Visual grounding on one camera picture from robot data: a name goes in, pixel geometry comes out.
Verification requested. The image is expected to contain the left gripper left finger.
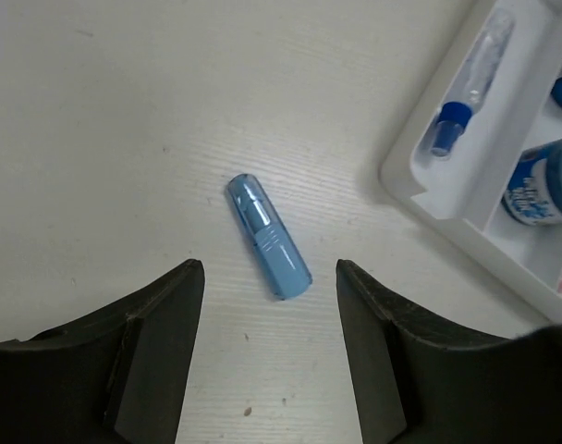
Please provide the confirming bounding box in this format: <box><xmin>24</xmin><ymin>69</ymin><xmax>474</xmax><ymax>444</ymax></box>
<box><xmin>0</xmin><ymin>259</ymin><xmax>204</xmax><ymax>443</ymax></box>

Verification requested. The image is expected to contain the white organizer tray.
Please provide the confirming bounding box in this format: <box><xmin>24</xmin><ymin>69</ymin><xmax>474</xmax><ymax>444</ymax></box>
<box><xmin>380</xmin><ymin>1</ymin><xmax>562</xmax><ymax>323</ymax></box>

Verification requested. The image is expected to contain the blue capped small tube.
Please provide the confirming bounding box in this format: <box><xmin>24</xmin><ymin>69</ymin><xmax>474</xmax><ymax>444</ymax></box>
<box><xmin>226</xmin><ymin>174</ymin><xmax>312</xmax><ymax>300</ymax></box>

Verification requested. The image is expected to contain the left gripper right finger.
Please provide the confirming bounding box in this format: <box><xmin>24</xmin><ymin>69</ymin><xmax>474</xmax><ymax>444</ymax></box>
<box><xmin>336</xmin><ymin>260</ymin><xmax>562</xmax><ymax>443</ymax></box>

